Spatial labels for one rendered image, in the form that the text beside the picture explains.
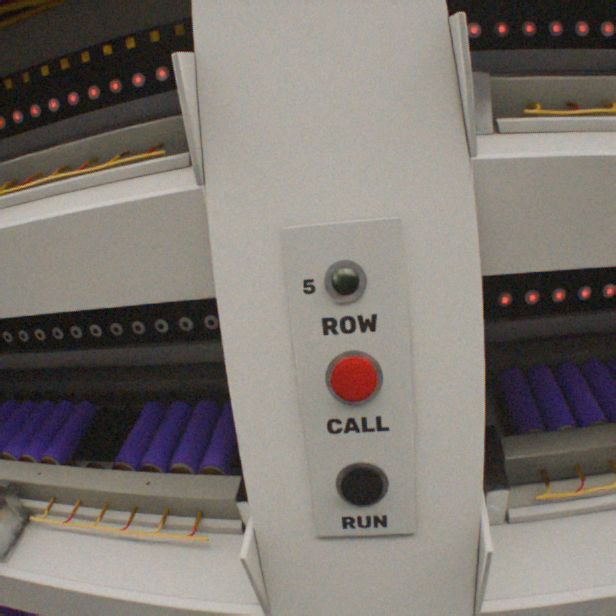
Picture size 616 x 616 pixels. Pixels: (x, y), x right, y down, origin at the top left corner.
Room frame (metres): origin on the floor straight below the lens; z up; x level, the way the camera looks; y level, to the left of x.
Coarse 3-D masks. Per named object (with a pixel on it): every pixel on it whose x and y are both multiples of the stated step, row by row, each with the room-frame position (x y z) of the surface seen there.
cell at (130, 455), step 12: (144, 408) 0.33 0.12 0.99; (156, 408) 0.33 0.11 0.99; (144, 420) 0.31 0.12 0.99; (156, 420) 0.32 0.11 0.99; (132, 432) 0.30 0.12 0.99; (144, 432) 0.30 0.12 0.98; (132, 444) 0.29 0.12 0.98; (144, 444) 0.29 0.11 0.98; (120, 456) 0.28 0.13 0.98; (132, 456) 0.28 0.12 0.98; (132, 468) 0.28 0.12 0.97
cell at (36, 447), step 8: (56, 408) 0.34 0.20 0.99; (64, 408) 0.34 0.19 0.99; (72, 408) 0.34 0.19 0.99; (56, 416) 0.33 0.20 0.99; (64, 416) 0.33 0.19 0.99; (48, 424) 0.32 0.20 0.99; (56, 424) 0.32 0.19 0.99; (40, 432) 0.31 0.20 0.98; (48, 432) 0.31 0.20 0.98; (56, 432) 0.32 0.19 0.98; (32, 440) 0.30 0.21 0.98; (40, 440) 0.30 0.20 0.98; (48, 440) 0.31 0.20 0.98; (32, 448) 0.29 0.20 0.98; (40, 448) 0.30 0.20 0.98; (32, 456) 0.29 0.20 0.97; (40, 456) 0.29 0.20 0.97
